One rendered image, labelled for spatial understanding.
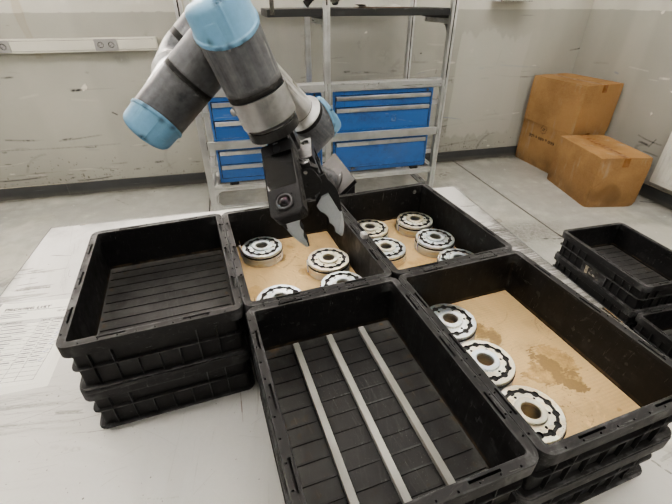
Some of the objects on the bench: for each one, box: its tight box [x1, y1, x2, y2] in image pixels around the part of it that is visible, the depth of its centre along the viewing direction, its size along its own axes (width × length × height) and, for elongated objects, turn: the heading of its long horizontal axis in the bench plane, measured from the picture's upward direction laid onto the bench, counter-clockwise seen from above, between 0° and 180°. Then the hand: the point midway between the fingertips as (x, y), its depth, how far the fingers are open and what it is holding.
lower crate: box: [80, 318, 255, 429], centre depth 91 cm, size 40×30×12 cm
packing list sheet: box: [0, 298, 70, 395], centre depth 95 cm, size 33×23×1 cm
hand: (322, 237), depth 64 cm, fingers open, 5 cm apart
